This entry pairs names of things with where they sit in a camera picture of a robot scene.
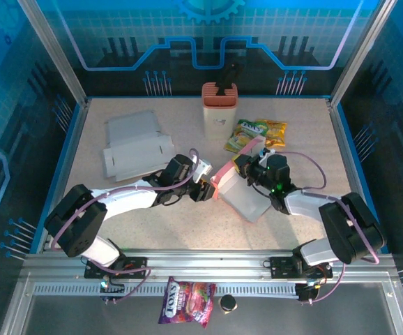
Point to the pink paper box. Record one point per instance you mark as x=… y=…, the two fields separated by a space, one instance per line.
x=240 y=195

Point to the white paper box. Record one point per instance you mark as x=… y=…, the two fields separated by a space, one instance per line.
x=135 y=150

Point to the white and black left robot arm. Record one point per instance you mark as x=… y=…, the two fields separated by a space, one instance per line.
x=128 y=199

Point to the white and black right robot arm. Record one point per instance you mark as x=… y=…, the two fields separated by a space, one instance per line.
x=302 y=206

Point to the green Fox's candy bag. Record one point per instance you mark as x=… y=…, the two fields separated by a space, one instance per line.
x=245 y=134

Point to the yellow orange candy bag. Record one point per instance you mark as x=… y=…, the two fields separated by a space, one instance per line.
x=274 y=132

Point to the beige knife block orange top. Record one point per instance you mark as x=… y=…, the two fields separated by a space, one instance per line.
x=219 y=118

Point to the purple Fox's berries candy bag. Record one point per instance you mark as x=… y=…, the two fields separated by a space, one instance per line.
x=187 y=301

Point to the aluminium side rail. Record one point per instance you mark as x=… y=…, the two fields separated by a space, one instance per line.
x=74 y=139
x=342 y=139

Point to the aluminium front rail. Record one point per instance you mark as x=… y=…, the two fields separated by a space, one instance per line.
x=205 y=265

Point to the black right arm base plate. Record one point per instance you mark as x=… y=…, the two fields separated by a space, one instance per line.
x=281 y=267

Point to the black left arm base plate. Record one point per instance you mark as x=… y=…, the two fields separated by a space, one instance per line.
x=135 y=267

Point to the aluminium frame post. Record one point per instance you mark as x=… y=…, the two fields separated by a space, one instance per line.
x=56 y=52
x=360 y=52

